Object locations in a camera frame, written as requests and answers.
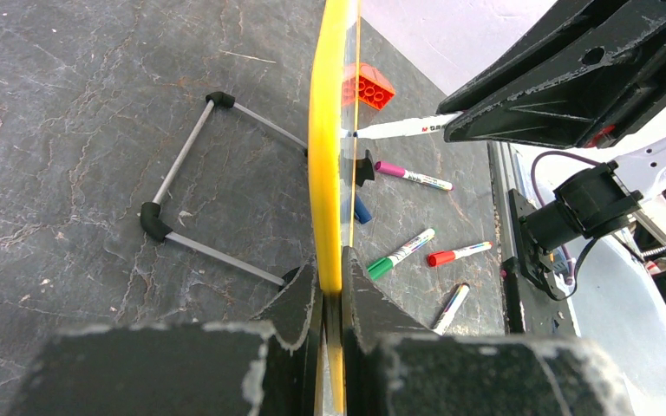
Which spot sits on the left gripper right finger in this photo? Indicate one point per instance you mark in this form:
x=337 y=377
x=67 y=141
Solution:
x=373 y=328

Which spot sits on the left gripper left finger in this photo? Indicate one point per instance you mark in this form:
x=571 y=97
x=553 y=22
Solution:
x=282 y=375

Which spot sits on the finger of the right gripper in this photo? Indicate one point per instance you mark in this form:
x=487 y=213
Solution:
x=573 y=39
x=602 y=114

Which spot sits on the blue capped marker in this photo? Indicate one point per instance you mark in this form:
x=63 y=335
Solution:
x=407 y=127

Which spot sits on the blue marker cap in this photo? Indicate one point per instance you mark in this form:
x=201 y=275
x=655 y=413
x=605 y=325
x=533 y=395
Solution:
x=361 y=213

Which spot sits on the white whiteboard wooden frame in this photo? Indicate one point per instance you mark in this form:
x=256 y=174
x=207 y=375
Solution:
x=332 y=172

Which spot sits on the black capped marker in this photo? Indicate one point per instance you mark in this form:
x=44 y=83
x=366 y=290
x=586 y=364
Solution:
x=449 y=312

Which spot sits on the green capped marker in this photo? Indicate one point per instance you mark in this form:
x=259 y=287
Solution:
x=383 y=265

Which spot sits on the red capped marker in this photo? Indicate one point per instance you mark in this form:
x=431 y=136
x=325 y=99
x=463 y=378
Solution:
x=447 y=256

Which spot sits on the purple capped marker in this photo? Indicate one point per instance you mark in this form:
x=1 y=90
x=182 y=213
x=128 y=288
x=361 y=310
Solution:
x=400 y=172

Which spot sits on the orange half-round brick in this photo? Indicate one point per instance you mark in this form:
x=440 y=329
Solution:
x=367 y=84

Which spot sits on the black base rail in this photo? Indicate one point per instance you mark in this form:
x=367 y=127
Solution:
x=533 y=298

